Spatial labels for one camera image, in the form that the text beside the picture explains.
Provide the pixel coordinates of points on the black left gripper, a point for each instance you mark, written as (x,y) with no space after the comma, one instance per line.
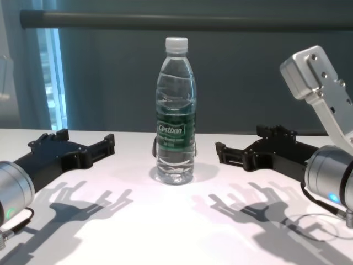
(47,160)

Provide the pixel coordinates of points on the grey metal handrail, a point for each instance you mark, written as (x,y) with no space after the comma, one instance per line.
(110,20)

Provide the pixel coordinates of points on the clear plastic water bottle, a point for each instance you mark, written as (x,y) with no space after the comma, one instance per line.
(176,116)

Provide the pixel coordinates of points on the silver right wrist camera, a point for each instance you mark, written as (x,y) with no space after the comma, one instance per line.
(317,77)

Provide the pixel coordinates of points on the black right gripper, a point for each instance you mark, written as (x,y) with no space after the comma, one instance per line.
(275,154)

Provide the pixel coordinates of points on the blue-lit window strip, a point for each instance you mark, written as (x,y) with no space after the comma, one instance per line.
(52,82)

